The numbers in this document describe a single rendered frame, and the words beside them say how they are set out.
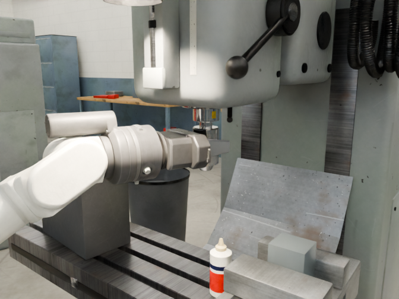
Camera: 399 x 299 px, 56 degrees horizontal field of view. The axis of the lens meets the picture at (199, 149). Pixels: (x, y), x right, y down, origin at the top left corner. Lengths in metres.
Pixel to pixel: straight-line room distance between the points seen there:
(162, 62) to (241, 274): 0.33
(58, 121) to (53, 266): 0.48
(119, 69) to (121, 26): 0.78
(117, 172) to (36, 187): 0.12
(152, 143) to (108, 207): 0.33
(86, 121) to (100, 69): 7.20
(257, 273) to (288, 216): 0.40
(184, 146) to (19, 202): 0.25
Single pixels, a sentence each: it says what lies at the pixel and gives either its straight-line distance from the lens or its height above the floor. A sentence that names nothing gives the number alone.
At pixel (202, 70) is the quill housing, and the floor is 1.37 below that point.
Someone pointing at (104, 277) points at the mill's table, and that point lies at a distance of 0.81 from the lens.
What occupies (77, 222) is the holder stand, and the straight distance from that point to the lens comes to 0.87.
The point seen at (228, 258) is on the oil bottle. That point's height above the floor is 1.04.
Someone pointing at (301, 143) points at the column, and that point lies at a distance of 0.98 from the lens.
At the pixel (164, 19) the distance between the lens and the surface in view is 0.55.
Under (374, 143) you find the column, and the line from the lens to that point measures 0.92.
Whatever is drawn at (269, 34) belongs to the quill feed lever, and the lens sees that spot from 0.56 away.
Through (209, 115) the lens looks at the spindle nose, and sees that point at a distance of 0.63.
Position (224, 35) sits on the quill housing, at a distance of 0.53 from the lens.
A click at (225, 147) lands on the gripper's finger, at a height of 1.23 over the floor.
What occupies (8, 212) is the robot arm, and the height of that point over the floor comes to 1.19.
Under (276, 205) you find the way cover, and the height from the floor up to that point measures 1.02.
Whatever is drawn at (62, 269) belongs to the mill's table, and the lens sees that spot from 0.92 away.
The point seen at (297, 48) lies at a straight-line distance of 0.69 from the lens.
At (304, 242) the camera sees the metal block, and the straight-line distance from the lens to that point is 0.63.
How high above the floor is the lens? 1.37
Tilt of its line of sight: 12 degrees down
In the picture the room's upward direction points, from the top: straight up
